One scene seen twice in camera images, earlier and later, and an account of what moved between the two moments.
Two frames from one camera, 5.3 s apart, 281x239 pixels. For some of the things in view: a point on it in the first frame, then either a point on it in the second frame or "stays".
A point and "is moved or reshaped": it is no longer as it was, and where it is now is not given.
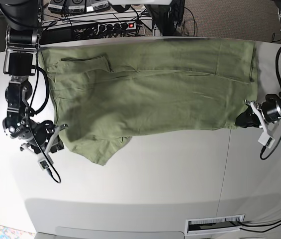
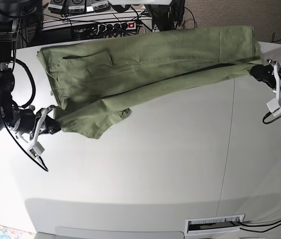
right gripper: [272, 109] → [264, 73]
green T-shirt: [107, 90] is moved or reshaped
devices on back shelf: [78, 6] stays
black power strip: [117, 26] stays
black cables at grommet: [269, 224] stays
